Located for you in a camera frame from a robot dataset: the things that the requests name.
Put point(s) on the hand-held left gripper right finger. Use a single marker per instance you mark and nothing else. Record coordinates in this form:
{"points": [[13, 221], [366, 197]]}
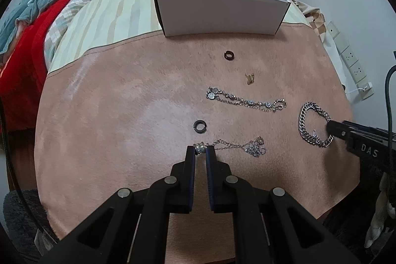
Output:
{"points": [[210, 171]]}

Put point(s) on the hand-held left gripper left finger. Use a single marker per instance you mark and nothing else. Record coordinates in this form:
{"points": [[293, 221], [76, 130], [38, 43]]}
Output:
{"points": [[191, 171]]}

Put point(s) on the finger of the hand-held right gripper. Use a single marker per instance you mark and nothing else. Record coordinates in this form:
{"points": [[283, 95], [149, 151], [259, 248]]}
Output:
{"points": [[337, 129], [359, 127]]}

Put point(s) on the white cardboard box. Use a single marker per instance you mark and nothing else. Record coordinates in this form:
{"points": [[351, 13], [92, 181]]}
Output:
{"points": [[216, 15]]}

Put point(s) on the white fluffy fabric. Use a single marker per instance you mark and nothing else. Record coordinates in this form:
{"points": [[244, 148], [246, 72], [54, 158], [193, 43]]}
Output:
{"points": [[379, 214]]}

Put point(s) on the white power strip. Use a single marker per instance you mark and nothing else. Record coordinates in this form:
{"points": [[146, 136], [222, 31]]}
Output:
{"points": [[351, 58]]}

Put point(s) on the pink suede mat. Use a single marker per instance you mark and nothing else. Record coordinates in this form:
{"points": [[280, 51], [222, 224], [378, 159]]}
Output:
{"points": [[123, 128]]}

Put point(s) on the small gold earring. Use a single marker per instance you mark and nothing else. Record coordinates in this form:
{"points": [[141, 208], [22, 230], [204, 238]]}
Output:
{"points": [[250, 78]]}

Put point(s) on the brown patterned cloth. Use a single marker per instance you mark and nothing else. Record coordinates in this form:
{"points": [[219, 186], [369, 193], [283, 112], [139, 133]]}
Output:
{"points": [[317, 21]]}

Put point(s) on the striped yellow tablecloth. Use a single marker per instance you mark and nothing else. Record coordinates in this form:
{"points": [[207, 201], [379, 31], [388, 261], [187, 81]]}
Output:
{"points": [[108, 19]]}

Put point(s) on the grey fuzzy cushion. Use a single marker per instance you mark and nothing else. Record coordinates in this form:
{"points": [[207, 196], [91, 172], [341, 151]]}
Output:
{"points": [[21, 220]]}

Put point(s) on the red blanket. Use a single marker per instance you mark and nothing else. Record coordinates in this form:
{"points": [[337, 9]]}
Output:
{"points": [[27, 44]]}

